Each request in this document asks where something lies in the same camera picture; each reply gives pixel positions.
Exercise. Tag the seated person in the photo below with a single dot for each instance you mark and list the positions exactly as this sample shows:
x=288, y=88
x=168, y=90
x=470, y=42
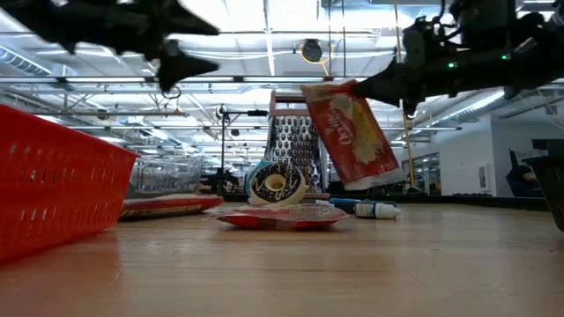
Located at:
x=524, y=182

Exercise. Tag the dark plastic slotted basket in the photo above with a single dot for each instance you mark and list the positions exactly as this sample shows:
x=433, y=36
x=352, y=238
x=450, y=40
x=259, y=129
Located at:
x=553, y=185

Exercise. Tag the black camera stand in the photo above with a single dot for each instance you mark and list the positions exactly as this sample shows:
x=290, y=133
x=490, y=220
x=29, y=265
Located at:
x=222, y=149

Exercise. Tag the chocolate iced toy donut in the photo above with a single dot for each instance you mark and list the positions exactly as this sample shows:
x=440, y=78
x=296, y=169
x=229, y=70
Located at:
x=276, y=184

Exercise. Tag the red plastic slotted basket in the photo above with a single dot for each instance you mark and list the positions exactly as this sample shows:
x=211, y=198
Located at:
x=61, y=193

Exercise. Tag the clear plastic container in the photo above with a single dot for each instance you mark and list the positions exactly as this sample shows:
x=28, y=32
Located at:
x=165, y=176

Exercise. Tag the blue marker pen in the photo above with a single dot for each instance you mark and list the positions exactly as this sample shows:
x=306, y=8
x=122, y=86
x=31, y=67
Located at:
x=346, y=203

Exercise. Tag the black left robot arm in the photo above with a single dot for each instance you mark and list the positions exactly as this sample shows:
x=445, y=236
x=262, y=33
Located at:
x=31, y=17

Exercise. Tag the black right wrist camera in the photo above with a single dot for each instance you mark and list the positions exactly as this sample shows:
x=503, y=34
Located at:
x=420, y=42

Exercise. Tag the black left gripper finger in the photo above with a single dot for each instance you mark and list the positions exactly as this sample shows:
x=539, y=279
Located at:
x=189, y=24
x=180, y=70

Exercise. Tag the red popcorn bag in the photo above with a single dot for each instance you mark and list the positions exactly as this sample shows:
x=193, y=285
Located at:
x=282, y=216
x=352, y=136
x=172, y=204

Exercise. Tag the chocolate frosted donut toy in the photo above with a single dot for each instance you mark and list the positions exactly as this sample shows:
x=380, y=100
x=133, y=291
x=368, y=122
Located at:
x=252, y=180

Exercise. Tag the white wall panel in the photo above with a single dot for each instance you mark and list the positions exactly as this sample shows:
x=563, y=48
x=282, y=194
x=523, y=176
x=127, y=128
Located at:
x=484, y=177

